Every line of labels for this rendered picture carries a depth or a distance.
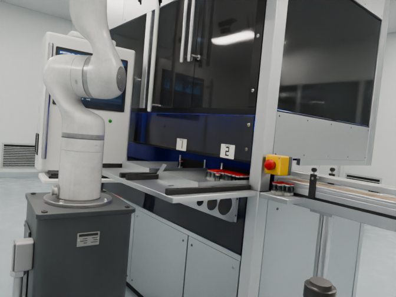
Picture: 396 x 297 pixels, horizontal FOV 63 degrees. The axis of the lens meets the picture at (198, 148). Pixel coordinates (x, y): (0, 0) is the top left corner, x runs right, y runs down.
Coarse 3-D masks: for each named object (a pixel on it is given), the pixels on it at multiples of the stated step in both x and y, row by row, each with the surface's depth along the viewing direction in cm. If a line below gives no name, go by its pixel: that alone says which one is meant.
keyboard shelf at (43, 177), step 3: (39, 174) 165; (42, 174) 164; (39, 177) 162; (42, 177) 156; (45, 177) 156; (42, 180) 153; (45, 180) 152; (48, 180) 153; (51, 180) 154; (54, 180) 154; (57, 180) 155; (102, 180) 167; (105, 180) 168; (108, 180) 169; (111, 180) 170; (114, 180) 170
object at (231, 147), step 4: (224, 144) 141; (228, 144) 139; (224, 148) 141; (232, 148) 137; (220, 152) 143; (224, 152) 141; (228, 152) 139; (232, 152) 137; (220, 156) 143; (224, 156) 141; (228, 156) 139; (232, 156) 137
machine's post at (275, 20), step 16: (272, 0) 124; (272, 16) 123; (272, 32) 123; (272, 48) 123; (272, 64) 123; (272, 80) 124; (272, 96) 125; (256, 112) 128; (272, 112) 126; (256, 128) 128; (272, 128) 127; (256, 144) 127; (272, 144) 128; (256, 160) 127; (256, 176) 127; (256, 192) 126; (256, 208) 126; (256, 224) 127; (256, 240) 128; (256, 256) 128; (240, 272) 131; (256, 272) 130; (240, 288) 131; (256, 288) 130
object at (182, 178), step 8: (160, 176) 133; (168, 176) 128; (176, 176) 124; (184, 176) 142; (192, 176) 145; (200, 176) 148; (176, 184) 124; (184, 184) 120; (192, 184) 116; (200, 184) 115; (208, 184) 117; (216, 184) 120; (224, 184) 122; (232, 184) 125
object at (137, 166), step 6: (126, 162) 157; (132, 162) 163; (138, 162) 165; (144, 162) 168; (150, 162) 170; (156, 162) 172; (162, 162) 175; (168, 162) 177; (174, 162) 180; (126, 168) 156; (132, 168) 152; (138, 168) 147; (144, 168) 143; (150, 168) 167; (156, 168) 169; (168, 168) 147; (174, 168) 149; (180, 168) 151; (186, 168) 153; (192, 168) 155; (198, 168) 158; (204, 168) 160
